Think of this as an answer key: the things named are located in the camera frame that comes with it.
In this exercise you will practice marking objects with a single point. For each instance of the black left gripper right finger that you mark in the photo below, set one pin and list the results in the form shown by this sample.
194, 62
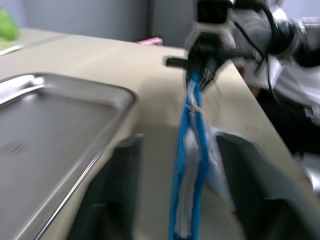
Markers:
265, 200

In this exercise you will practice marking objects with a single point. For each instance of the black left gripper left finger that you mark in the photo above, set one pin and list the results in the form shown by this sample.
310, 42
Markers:
110, 195

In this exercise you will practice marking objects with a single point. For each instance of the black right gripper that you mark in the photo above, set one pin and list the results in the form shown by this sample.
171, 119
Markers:
203, 51

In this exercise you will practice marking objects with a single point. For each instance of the blue surgical instrument pack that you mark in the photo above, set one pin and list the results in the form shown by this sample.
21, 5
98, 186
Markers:
180, 175

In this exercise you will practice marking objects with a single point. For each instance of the metal tray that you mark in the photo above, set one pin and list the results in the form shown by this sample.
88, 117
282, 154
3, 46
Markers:
50, 130

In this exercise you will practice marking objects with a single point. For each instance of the pink packet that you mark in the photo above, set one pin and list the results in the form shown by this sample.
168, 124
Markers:
151, 41

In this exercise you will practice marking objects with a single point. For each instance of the white flat sheet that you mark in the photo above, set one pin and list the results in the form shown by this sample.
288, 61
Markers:
11, 49

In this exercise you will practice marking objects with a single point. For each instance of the green object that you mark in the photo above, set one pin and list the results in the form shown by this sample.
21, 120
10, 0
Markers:
7, 26

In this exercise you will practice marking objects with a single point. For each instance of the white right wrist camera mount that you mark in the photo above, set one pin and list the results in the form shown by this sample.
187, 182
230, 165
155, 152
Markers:
212, 25

